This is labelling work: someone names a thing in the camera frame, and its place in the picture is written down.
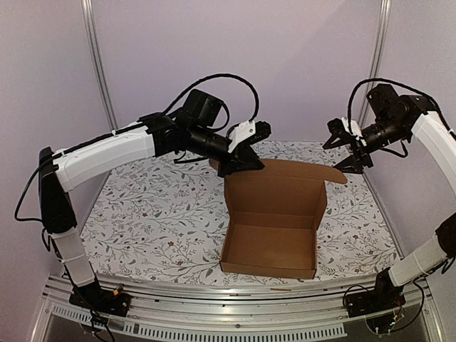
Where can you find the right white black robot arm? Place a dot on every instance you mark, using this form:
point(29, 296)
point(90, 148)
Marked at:
point(402, 114)

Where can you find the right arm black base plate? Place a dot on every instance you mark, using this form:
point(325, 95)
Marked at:
point(368, 302)

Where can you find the aluminium frame post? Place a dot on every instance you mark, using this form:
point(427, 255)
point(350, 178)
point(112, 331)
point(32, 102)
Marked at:
point(379, 47)
point(94, 48)

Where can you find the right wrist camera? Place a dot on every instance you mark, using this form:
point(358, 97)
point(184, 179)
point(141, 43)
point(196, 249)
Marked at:
point(350, 126)

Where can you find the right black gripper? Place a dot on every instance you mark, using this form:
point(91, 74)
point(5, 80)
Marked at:
point(361, 153)

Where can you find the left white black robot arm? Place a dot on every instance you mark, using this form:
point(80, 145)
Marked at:
point(189, 128)

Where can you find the left aluminium frame post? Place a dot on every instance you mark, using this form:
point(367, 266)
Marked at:
point(94, 48)

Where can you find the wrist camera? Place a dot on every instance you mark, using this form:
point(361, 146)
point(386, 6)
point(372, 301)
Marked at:
point(350, 126)
point(249, 132)

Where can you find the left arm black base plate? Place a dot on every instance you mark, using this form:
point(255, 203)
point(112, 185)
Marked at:
point(101, 300)

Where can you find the brown cardboard box sheet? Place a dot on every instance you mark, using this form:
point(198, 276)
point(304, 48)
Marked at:
point(274, 216)

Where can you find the right aluminium frame post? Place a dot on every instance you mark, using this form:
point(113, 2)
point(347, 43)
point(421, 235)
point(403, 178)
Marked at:
point(379, 47)

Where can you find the floral patterned table mat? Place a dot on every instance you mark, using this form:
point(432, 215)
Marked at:
point(158, 221)

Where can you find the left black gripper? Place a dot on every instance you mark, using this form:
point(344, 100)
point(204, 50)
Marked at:
point(243, 158)

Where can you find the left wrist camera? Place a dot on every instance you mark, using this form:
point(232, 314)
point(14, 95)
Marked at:
point(249, 132)

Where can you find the aluminium front rail base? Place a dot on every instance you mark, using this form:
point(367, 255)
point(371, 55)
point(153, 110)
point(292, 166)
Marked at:
point(303, 311)

